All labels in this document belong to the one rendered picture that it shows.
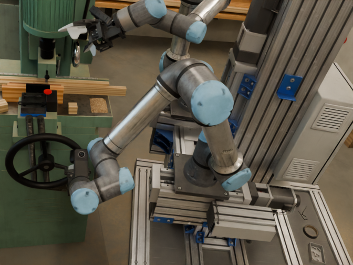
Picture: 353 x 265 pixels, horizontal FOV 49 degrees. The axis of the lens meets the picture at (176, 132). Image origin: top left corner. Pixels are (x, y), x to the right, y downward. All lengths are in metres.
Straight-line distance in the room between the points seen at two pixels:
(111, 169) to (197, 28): 0.55
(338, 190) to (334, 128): 1.64
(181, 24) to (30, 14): 0.54
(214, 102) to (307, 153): 0.81
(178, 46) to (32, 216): 1.10
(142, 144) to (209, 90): 1.93
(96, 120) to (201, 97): 0.72
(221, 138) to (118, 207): 1.39
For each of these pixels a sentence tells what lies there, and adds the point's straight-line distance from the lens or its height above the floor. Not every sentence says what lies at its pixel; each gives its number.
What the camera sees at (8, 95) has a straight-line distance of 1.69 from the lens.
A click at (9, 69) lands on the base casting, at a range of 2.09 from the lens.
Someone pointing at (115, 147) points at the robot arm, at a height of 1.09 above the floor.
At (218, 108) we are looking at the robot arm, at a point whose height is 1.34.
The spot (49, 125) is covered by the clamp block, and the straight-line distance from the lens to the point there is 1.55.
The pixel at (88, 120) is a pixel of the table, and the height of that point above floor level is 0.88.
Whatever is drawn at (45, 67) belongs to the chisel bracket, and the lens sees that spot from 1.65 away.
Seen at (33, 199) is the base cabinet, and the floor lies 0.39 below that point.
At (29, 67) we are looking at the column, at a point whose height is 0.91.
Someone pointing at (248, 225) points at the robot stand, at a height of 0.73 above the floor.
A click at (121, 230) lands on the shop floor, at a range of 2.39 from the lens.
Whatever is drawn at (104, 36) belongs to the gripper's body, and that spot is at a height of 1.32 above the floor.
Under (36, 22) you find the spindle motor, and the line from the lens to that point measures 1.52.
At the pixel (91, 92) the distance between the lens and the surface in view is 1.77.
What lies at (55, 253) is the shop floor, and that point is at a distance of 2.28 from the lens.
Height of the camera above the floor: 1.92
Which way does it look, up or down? 38 degrees down
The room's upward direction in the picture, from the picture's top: 17 degrees clockwise
